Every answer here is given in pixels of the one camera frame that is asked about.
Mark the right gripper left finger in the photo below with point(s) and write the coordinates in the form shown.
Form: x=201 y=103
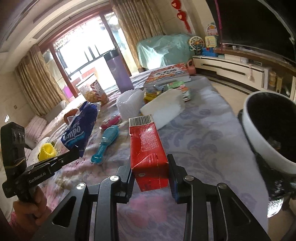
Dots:
x=127 y=178

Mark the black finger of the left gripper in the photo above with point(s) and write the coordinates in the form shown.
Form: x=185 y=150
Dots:
x=65 y=159

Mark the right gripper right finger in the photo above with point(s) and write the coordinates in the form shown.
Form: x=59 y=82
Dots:
x=179 y=188

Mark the red white carton box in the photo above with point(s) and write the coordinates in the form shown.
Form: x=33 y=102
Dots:
x=148 y=159

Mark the left hand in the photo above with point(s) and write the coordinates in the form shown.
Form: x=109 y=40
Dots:
x=32 y=215

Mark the yellow ridged cup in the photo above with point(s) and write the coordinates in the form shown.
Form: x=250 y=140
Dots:
x=47 y=151

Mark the blue snack bag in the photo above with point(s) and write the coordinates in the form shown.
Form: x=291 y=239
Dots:
x=80 y=128

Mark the teal hair brush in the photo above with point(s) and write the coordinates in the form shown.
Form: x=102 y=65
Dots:
x=108 y=137

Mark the pink candy wrapper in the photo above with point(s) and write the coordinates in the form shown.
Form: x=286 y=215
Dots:
x=110 y=121

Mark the clear snack jar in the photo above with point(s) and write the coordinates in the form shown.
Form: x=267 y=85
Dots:
x=92 y=91

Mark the white plastic cup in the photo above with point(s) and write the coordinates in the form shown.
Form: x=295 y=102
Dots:
x=129 y=103

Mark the white foam block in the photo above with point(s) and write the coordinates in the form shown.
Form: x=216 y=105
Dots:
x=165 y=107

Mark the yellow snack wrapper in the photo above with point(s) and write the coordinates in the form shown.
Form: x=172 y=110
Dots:
x=149 y=96

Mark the green small carton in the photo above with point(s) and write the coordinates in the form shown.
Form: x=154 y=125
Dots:
x=180 y=85

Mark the purple thermos bottle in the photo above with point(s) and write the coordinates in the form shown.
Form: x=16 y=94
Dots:
x=118 y=70

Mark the red children's book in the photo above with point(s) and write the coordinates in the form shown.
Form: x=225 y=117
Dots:
x=168 y=74

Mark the pink watering can toy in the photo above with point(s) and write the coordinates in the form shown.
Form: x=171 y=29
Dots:
x=190 y=67

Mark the teal covered armchair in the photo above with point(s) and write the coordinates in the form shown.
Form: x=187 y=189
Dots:
x=164 y=50

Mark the white tv cabinet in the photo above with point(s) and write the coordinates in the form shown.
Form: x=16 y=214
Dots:
x=251 y=68

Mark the ferris wheel toy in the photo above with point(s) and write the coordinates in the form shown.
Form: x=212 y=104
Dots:
x=196 y=43

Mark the beige curtain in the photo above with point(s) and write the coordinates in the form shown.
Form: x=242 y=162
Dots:
x=138 y=21

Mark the black flat television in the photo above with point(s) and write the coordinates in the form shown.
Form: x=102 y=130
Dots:
x=263 y=25

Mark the red heart wall hanging left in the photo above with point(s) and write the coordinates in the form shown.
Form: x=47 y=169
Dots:
x=181 y=15

